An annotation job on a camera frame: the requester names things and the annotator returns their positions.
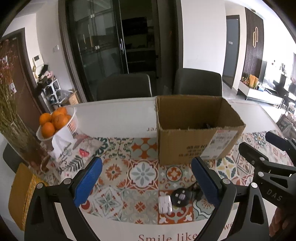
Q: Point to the patterned tile table mat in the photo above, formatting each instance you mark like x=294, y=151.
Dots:
x=131, y=181

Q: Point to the dark chair right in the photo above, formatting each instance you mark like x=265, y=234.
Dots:
x=197, y=82

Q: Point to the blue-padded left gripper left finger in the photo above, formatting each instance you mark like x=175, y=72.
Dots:
x=43, y=223

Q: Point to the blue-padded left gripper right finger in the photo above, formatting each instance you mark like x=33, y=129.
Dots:
x=250, y=220

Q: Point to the white shelf with clutter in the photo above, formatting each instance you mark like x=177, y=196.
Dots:
x=47, y=86

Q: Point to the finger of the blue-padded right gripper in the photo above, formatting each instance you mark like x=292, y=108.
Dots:
x=255, y=158
x=282, y=143

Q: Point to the white cube power adapter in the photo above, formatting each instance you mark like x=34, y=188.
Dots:
x=164, y=204

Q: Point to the white tissue paper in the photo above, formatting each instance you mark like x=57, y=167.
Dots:
x=61, y=140

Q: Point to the patterned fabric pouch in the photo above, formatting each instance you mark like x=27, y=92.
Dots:
x=75, y=156

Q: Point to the right hand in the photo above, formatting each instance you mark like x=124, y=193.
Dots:
x=282, y=226

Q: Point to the brown cardboard box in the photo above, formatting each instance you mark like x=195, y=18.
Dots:
x=191, y=126

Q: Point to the dark chair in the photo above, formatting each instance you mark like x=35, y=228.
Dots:
x=121, y=86
x=197, y=82

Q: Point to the dark chair left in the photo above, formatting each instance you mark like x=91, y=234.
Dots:
x=121, y=86

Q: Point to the black glass cabinet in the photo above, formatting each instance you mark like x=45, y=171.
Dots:
x=110, y=38

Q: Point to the white basket of oranges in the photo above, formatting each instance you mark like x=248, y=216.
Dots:
x=62, y=119

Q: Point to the yellow woven cushion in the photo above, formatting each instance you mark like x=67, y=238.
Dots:
x=21, y=193

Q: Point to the black round plug adapter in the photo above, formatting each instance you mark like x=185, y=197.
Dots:
x=181, y=197

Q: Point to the white TV console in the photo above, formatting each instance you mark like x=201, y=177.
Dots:
x=264, y=94

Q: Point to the dried flower arrangement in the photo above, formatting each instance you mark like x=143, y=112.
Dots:
x=12, y=126

